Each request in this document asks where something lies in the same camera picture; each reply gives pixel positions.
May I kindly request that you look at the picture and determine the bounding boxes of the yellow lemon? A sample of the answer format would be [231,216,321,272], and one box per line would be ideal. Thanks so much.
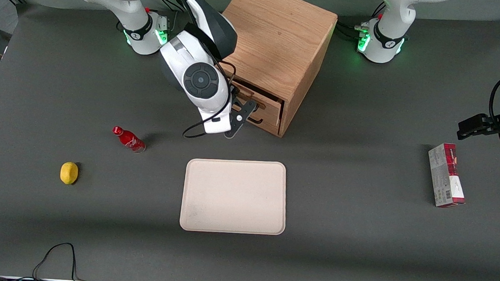
[59,161,80,186]

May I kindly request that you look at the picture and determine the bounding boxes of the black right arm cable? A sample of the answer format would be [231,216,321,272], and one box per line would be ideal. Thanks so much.
[148,0,242,142]

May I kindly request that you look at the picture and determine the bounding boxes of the oak wooden drawer cabinet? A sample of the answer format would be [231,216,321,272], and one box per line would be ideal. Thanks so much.
[214,0,339,141]

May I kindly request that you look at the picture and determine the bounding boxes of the black left base cables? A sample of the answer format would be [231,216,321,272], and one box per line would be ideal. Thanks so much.
[334,0,387,44]

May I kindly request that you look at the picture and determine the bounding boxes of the thin black looped cable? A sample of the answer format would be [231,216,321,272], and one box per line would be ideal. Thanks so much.
[0,238,97,281]

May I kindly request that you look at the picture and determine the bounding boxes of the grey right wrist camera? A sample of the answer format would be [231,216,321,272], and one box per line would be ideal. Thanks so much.
[223,98,259,141]

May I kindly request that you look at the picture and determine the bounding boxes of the black base cables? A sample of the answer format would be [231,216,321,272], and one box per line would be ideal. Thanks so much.
[116,0,186,37]
[334,0,387,44]

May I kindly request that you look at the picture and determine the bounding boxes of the grey red carton box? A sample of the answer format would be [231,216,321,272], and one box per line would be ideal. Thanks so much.
[424,142,469,210]

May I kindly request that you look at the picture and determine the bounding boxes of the shallow oak wooden drawer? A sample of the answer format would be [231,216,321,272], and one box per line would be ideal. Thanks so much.
[230,81,286,119]

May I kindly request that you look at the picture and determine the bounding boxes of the red cola bottle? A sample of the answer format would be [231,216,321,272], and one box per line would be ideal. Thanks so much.
[111,126,148,154]

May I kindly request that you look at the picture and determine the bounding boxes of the deep oak wooden drawer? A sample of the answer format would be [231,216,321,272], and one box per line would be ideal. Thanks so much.
[244,110,283,137]

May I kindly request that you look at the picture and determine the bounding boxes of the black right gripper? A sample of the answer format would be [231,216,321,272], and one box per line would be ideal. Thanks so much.
[229,84,254,113]

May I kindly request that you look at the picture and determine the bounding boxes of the black right base cables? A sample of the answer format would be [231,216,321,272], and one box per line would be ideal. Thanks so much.
[116,0,186,37]

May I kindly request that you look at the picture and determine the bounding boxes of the beige rectangular tray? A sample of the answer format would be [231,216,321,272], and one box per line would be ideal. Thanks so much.
[179,156,290,237]

